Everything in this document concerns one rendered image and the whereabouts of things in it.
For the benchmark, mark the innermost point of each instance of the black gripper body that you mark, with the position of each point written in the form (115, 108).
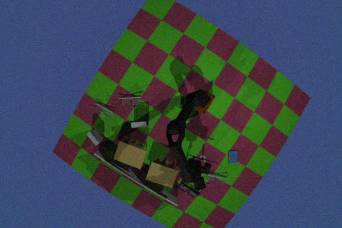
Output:
(205, 169)

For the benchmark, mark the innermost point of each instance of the long black flat bar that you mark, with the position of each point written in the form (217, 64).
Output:
(135, 177)

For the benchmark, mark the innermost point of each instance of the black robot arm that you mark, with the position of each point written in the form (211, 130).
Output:
(189, 174)

